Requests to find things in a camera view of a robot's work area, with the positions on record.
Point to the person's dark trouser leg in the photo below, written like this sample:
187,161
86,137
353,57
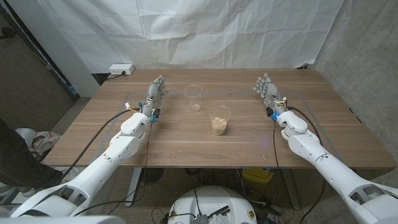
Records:
18,161

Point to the black bar on base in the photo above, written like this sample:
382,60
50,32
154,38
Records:
219,211

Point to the white creased backdrop sheet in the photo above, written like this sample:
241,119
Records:
186,31

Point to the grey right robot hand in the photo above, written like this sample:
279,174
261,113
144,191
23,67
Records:
272,95

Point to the white robot torso edge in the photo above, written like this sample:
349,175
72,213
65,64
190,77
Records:
62,220

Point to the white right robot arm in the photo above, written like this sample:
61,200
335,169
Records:
329,171

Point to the grey table leg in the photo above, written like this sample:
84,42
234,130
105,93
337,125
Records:
291,193

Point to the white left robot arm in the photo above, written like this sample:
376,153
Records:
102,168

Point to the white round bucket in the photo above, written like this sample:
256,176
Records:
26,135

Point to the white square pillar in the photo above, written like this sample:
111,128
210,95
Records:
62,56

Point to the patterned cloth bag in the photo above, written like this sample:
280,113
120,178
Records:
45,141

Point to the clear plastic cup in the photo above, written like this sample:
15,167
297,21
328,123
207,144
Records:
214,113
193,99

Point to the brown sugar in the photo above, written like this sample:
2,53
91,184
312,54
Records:
219,126

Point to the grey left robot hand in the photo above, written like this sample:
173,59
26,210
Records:
153,99

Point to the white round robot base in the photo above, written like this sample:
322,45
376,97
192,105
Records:
211,199

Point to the black round floor object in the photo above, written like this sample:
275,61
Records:
152,175

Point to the grey mesh box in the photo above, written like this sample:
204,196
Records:
200,219

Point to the white table leg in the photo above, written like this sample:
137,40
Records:
133,186

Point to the white grey sneaker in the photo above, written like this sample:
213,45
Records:
29,192
73,174

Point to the white power strip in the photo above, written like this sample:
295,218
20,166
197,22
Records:
121,69

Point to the yellow container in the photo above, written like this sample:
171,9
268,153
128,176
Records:
256,175

